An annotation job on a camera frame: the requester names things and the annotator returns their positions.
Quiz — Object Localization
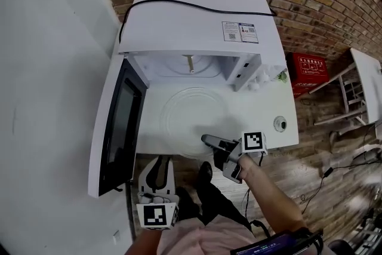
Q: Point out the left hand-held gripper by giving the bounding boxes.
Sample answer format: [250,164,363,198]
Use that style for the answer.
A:
[136,155,180,231]

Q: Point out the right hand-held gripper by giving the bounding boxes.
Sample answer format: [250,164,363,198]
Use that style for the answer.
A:
[201,130,269,185]

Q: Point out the round glass turntable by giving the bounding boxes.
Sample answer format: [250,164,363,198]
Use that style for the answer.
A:
[160,86,230,159]

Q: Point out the person's right forearm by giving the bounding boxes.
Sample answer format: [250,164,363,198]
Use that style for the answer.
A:
[238,153,308,238]

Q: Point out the person's left forearm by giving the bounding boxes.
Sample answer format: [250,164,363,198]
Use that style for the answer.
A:
[124,226,164,255]

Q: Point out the person's black shoe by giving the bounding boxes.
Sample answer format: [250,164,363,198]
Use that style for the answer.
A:
[196,161,213,186]

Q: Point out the person's black trousers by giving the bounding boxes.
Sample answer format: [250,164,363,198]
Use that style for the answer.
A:
[175,179,254,234]

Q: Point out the microwave door with dark window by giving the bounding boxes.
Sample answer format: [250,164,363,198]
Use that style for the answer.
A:
[88,57,149,198]

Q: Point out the person's pink shirt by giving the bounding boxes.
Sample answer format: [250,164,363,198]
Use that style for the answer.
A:
[156,216,260,255]

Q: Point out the small potted green plant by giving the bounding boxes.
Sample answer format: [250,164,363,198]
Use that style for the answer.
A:
[270,67,289,83]

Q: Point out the dark screen device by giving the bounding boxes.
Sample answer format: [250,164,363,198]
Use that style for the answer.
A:
[229,228,325,255]

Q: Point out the white warning label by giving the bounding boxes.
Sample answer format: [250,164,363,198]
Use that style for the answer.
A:
[221,20,241,42]

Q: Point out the red fire equipment box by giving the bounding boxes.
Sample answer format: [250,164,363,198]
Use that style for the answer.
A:
[285,52,329,99]

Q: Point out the blue bordered label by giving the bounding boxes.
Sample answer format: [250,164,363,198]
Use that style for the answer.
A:
[239,22,259,44]

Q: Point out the white microwave oven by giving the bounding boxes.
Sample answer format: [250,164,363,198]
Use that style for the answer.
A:
[118,0,289,93]

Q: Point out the white wooden chair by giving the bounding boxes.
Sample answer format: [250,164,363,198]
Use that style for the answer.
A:
[338,74,368,122]

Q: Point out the white folding table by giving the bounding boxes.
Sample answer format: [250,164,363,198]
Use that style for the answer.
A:
[309,47,382,129]

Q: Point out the round cable grommet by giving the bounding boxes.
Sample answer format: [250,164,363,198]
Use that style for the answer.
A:
[273,115,288,132]

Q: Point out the beige roller ring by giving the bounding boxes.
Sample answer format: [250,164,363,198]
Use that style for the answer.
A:
[171,54,212,75]

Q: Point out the black floor cable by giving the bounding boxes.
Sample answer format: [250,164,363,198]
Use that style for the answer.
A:
[300,155,382,216]

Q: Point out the black power cable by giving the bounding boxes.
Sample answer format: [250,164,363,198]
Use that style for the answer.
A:
[118,0,278,45]

